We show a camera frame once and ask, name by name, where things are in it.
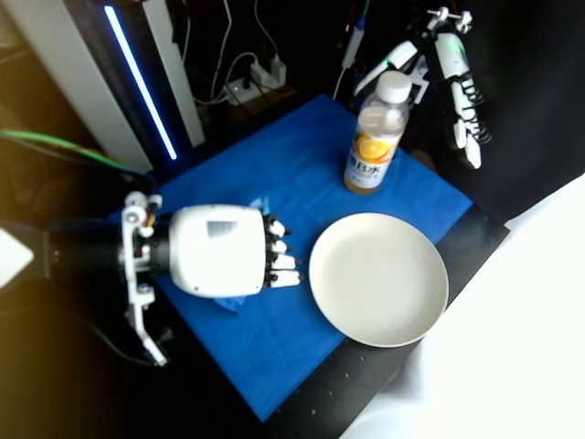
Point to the white backdrop sheet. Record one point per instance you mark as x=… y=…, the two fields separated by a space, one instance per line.
x=503 y=320

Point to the white power strip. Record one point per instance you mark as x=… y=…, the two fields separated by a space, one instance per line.
x=265 y=75

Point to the round white plate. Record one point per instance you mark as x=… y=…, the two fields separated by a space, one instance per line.
x=379 y=279

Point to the blue cloth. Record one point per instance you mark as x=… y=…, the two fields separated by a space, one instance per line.
x=233 y=304

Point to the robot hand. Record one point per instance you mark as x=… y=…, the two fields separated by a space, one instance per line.
x=215 y=251
x=454 y=57

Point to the white column with light strip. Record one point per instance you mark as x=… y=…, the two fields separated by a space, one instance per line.
x=91 y=68

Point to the orange vitamin drink bottle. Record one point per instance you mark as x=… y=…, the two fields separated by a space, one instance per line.
x=372 y=151

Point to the white flat panel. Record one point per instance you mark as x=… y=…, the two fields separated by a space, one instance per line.
x=13 y=258

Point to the white adapter with blue plug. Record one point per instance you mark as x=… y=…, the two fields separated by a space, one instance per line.
x=354 y=43

